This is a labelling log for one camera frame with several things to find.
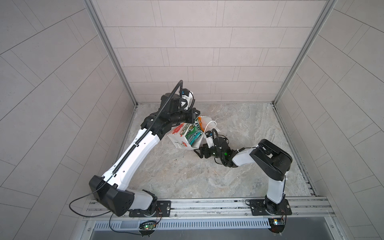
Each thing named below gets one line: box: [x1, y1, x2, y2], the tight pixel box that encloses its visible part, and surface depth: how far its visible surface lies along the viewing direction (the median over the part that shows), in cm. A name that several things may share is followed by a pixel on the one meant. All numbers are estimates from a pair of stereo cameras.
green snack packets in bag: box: [185, 124, 203, 146], surface depth 87 cm
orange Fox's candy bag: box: [198, 116, 205, 132], surface depth 89 cm
